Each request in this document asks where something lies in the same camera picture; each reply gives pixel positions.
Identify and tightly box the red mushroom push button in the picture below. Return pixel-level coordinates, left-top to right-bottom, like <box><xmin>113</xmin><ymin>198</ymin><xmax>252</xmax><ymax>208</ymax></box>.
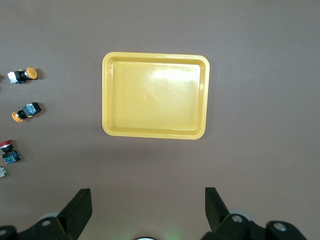
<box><xmin>0</xmin><ymin>139</ymin><xmax>22</xmax><ymax>166</ymax></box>

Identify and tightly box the yellow mushroom push button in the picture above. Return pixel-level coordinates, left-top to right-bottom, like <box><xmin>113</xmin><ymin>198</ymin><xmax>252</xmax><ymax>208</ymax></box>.
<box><xmin>6</xmin><ymin>66</ymin><xmax>39</xmax><ymax>85</ymax></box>
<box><xmin>11</xmin><ymin>101</ymin><xmax>42</xmax><ymax>124</ymax></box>

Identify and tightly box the yellow plastic tray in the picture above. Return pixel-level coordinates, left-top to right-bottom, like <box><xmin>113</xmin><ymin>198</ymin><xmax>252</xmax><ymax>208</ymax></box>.
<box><xmin>101</xmin><ymin>51</ymin><xmax>211</xmax><ymax>140</ymax></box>

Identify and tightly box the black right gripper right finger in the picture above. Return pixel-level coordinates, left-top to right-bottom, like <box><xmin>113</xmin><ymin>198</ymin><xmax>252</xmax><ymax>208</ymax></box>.
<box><xmin>199</xmin><ymin>186</ymin><xmax>307</xmax><ymax>240</ymax></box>

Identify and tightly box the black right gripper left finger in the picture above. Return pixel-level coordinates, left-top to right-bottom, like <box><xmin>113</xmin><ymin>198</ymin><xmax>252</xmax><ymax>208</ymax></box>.
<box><xmin>0</xmin><ymin>188</ymin><xmax>93</xmax><ymax>240</ymax></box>

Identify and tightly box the brown table mat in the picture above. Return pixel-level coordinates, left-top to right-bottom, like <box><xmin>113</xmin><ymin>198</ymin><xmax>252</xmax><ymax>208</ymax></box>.
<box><xmin>0</xmin><ymin>0</ymin><xmax>320</xmax><ymax>240</ymax></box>

